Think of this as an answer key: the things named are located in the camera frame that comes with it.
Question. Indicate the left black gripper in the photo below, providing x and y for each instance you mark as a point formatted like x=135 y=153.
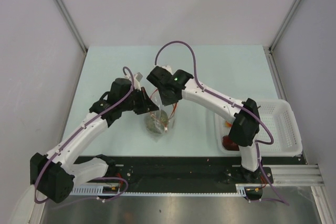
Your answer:
x=147 y=105

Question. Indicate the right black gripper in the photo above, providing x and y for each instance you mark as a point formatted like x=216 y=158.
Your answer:
x=168 y=101

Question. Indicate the fake green melon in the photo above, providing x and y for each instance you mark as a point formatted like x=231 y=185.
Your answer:
x=157 y=122

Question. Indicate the clear zip top bag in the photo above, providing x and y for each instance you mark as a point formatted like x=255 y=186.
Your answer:
x=169 y=109

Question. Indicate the fake red strawberries bunch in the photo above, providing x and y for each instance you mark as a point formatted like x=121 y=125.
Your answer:
x=227 y=124

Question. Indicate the fake red apple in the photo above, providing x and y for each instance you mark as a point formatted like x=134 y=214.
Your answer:
x=228 y=144

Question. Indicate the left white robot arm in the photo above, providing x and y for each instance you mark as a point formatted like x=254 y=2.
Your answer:
x=55 y=173

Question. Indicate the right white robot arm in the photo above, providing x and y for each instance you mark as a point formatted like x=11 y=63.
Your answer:
x=243 y=116

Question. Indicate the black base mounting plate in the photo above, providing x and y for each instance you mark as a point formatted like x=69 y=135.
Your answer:
x=165 y=172

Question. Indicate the white perforated plastic basket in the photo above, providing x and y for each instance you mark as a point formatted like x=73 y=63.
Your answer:
x=278 y=117

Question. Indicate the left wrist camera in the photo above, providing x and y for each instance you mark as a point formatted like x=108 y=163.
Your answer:
x=138 y=76

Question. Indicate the white slotted cable duct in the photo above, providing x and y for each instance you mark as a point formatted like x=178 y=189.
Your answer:
x=109 y=190

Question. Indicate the left aluminium frame post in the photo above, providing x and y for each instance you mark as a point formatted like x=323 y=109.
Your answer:
x=71 y=25

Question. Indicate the aluminium frame post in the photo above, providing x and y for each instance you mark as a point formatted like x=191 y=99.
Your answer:
x=285 y=23
x=71 y=25

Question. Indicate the right aluminium frame post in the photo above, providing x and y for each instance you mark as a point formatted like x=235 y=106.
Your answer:
x=285 y=23

